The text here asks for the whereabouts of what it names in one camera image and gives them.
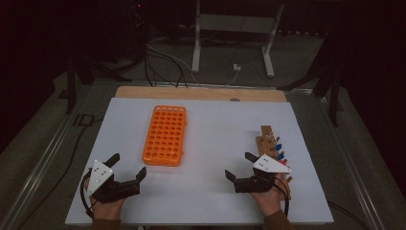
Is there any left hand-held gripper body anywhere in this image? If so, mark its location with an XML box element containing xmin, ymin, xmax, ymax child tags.
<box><xmin>85</xmin><ymin>159</ymin><xmax>142</xmax><ymax>204</ymax></box>

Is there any wooden test tube rack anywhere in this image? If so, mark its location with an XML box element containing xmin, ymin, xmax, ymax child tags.
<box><xmin>255</xmin><ymin>125</ymin><xmax>293</xmax><ymax>201</ymax></box>

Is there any black floor cable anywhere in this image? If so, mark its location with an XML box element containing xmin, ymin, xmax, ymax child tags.
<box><xmin>327</xmin><ymin>200</ymin><xmax>363</xmax><ymax>230</ymax></box>
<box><xmin>15</xmin><ymin>118</ymin><xmax>104</xmax><ymax>230</ymax></box>

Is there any left hand-held gripper cable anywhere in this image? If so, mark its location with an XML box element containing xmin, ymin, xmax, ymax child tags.
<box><xmin>79</xmin><ymin>169</ymin><xmax>97</xmax><ymax>220</ymax></box>

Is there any grey metal stand frame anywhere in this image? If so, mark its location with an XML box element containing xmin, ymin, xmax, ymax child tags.
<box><xmin>191</xmin><ymin>0</ymin><xmax>285</xmax><ymax>79</ymax></box>

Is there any white table mat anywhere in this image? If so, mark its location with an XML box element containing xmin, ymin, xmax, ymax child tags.
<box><xmin>64</xmin><ymin>97</ymin><xmax>335</xmax><ymax>226</ymax></box>

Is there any bundle of black cables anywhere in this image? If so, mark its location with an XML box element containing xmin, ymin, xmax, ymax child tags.
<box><xmin>143</xmin><ymin>44</ymin><xmax>190</xmax><ymax>89</ymax></box>

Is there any person's left hand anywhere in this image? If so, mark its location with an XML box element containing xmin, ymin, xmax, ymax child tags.
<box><xmin>89</xmin><ymin>196</ymin><xmax>127</xmax><ymax>221</ymax></box>

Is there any white cable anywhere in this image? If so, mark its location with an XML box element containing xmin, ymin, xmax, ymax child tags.
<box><xmin>147</xmin><ymin>42</ymin><xmax>239</xmax><ymax>87</ymax></box>

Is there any hand-held gripper cable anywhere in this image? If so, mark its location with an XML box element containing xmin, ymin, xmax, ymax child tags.
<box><xmin>274</xmin><ymin>176</ymin><xmax>291</xmax><ymax>219</ymax></box>
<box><xmin>79</xmin><ymin>169</ymin><xmax>97</xmax><ymax>220</ymax></box>

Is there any aluminium frame rail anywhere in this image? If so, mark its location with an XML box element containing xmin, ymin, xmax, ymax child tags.
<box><xmin>317</xmin><ymin>95</ymin><xmax>386</xmax><ymax>230</ymax></box>
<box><xmin>0</xmin><ymin>85</ymin><xmax>94</xmax><ymax>230</ymax></box>

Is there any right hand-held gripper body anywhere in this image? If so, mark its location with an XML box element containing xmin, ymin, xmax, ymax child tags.
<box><xmin>234</xmin><ymin>153</ymin><xmax>292</xmax><ymax>195</ymax></box>

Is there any person's right hand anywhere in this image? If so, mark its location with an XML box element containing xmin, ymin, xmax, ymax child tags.
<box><xmin>252</xmin><ymin>172</ymin><xmax>293</xmax><ymax>219</ymax></box>

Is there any orange plastic test tube rack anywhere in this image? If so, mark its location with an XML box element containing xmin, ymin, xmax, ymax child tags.
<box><xmin>142</xmin><ymin>104</ymin><xmax>188</xmax><ymax>168</ymax></box>

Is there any right hand-held gripper cable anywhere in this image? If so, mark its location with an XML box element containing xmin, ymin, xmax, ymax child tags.
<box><xmin>274</xmin><ymin>176</ymin><xmax>291</xmax><ymax>219</ymax></box>

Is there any black tripod stand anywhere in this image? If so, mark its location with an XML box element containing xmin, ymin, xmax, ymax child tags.
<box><xmin>277</xmin><ymin>32</ymin><xmax>344</xmax><ymax>127</ymax></box>

